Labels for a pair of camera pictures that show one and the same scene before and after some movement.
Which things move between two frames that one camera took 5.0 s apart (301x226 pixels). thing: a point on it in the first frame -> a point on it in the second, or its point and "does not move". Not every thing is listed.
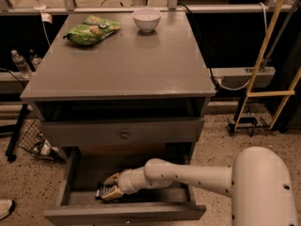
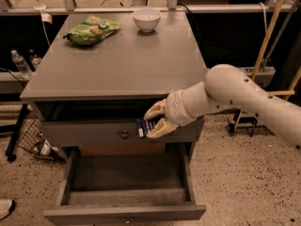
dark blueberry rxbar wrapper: x=101 y=190 -> x=143 y=127
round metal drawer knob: x=124 y=136 does not move
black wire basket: x=36 y=143 does not move
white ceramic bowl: x=147 y=19 does not move
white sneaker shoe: x=7 y=207 does not move
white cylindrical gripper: x=126 y=182 -> x=174 y=107
